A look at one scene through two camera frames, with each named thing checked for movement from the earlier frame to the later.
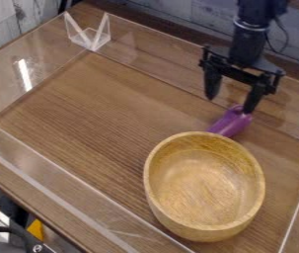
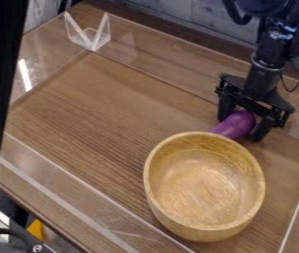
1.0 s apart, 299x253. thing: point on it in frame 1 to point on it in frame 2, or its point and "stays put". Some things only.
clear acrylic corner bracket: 87,38 stays put
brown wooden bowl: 205,186 stays put
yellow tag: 38,228 stays put
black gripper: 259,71 to 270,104
